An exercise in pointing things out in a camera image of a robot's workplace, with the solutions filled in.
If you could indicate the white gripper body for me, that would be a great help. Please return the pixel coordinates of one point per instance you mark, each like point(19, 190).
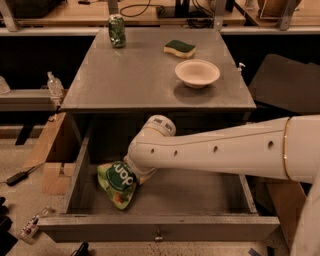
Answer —
point(137, 171)

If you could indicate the cardboard pieces left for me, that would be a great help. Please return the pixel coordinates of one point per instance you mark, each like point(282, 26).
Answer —
point(56, 151)

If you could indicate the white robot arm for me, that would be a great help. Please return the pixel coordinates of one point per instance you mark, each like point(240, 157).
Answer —
point(285, 148)

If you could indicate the green soda can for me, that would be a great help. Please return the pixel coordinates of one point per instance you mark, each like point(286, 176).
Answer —
point(116, 28)

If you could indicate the grey open top drawer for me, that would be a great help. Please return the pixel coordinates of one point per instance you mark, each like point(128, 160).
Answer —
point(174, 205)

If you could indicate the black power adapter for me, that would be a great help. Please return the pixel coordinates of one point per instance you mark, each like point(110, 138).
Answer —
point(15, 179)

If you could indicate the green yellow sponge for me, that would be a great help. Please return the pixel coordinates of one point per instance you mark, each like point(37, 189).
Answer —
point(180, 49)

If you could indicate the white paper bowl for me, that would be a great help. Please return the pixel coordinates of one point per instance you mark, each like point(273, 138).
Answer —
point(197, 73)

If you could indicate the grey cabinet counter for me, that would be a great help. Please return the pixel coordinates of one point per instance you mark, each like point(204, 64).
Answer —
point(117, 87)

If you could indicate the small plastic bottle floor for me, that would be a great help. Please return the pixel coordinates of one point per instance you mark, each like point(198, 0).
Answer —
point(30, 229)

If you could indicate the clear sanitizer bottle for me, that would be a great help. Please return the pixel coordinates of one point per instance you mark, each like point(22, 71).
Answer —
point(54, 85)

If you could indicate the green rice chip bag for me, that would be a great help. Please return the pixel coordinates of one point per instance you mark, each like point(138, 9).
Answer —
point(118, 181)

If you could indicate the white pump dispenser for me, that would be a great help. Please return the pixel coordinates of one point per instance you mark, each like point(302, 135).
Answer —
point(240, 67)

